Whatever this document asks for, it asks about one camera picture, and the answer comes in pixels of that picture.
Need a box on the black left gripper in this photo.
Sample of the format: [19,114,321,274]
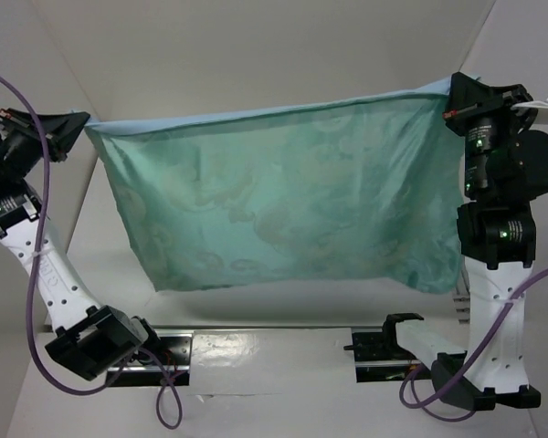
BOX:
[0,108,87,182]

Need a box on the green and blue pillowcase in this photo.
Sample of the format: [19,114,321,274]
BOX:
[85,78,464,294]

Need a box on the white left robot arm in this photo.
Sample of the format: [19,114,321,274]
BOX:
[0,109,163,381]

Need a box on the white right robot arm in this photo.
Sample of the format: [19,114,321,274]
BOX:
[380,72,548,416]

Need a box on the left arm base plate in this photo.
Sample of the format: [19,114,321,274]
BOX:
[111,330,194,388]

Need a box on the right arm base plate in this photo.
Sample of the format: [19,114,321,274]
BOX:
[342,329,420,383]

